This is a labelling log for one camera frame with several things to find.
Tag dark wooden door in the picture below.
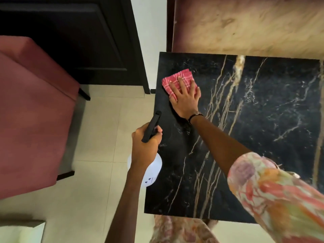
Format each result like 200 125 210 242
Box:
0 0 151 95

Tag person's left hand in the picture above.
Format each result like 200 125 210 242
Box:
130 122 163 170

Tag red upholstered armchair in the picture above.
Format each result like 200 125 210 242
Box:
0 35 91 200

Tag person's right hand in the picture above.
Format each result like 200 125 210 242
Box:
168 77 203 120

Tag person's right forearm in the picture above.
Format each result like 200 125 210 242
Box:
188 114 252 176

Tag person's left forearm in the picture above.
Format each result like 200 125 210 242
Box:
104 162 150 243

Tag white spray bottle black trigger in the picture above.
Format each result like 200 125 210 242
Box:
127 110 163 188

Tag white furniture piece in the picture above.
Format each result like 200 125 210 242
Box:
0 220 46 243

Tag dark wooden wall trim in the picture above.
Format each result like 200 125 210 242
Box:
166 0 176 52

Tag black wrist bracelet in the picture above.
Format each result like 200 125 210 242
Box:
187 112 205 125

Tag red checked cleaning cloth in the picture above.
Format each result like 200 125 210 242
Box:
161 68 199 102

